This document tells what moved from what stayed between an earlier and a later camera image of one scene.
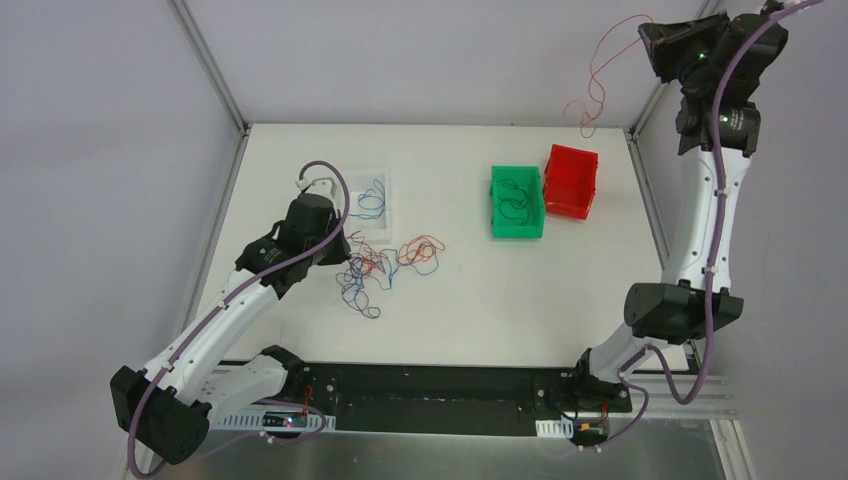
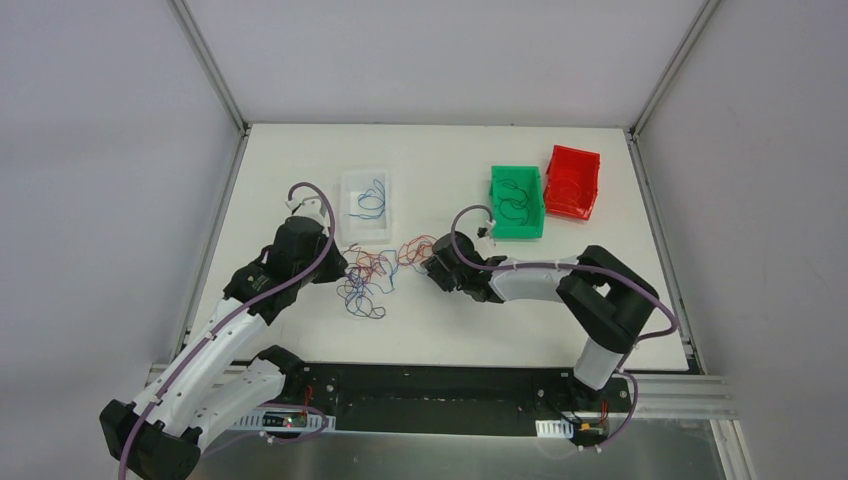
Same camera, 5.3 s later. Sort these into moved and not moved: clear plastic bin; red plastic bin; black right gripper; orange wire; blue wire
Moved: orange wire; black right gripper
Not moved: red plastic bin; clear plastic bin; blue wire
